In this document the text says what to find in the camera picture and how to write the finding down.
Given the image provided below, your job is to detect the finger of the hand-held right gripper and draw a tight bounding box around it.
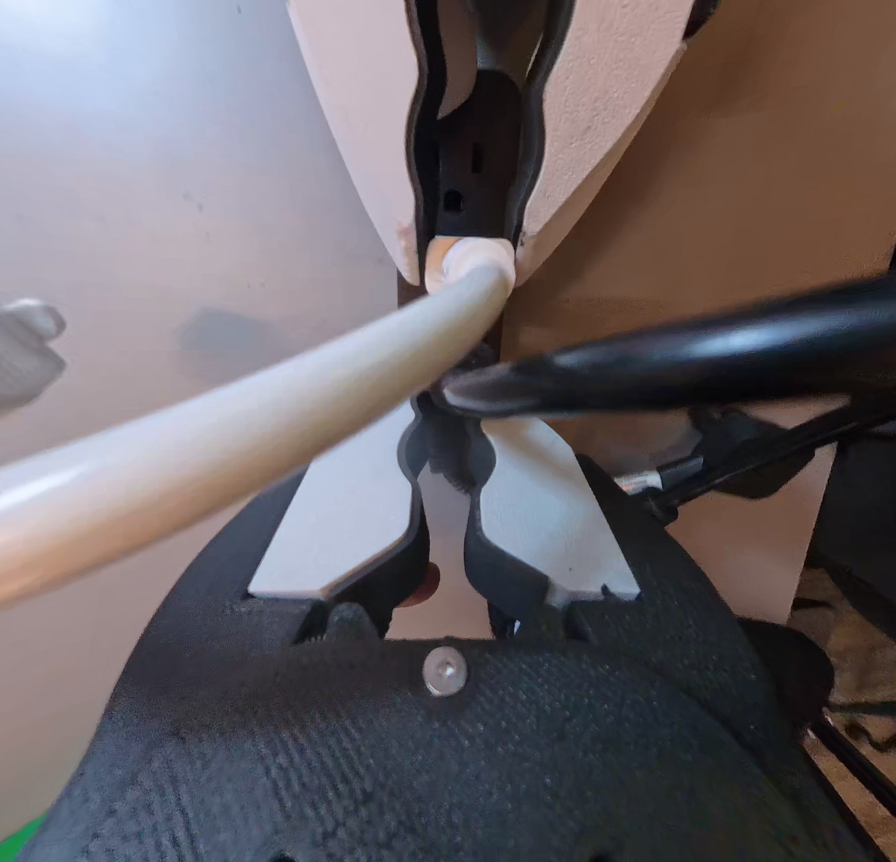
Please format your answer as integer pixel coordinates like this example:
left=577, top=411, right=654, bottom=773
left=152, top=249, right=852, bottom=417
left=286, top=0, right=449, bottom=287
left=514, top=0, right=706, bottom=280

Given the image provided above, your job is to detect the person's left hand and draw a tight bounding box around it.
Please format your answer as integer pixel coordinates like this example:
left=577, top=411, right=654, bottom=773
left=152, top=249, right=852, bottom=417
left=405, top=560, right=443, bottom=607

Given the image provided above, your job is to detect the green plastic bin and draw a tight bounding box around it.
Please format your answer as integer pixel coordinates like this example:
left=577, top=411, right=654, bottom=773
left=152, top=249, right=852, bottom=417
left=0, top=809, right=51, bottom=862

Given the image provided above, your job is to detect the white extension cord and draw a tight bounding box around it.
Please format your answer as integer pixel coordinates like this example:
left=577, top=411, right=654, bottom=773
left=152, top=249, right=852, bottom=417
left=0, top=234, right=520, bottom=609

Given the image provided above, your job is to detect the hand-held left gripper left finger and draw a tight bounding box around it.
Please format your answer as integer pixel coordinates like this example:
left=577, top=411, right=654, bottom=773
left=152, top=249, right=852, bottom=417
left=247, top=396, right=429, bottom=602

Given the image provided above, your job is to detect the thin black extension cord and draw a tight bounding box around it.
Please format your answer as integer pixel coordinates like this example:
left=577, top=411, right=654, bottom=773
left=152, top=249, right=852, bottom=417
left=420, top=274, right=896, bottom=527

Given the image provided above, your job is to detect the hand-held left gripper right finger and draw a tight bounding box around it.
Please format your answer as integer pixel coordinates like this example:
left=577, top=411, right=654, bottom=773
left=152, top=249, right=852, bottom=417
left=462, top=414, right=641, bottom=609

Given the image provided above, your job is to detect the black power strip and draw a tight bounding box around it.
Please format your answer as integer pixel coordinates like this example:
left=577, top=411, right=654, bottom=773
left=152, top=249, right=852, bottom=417
left=398, top=70, right=819, bottom=507

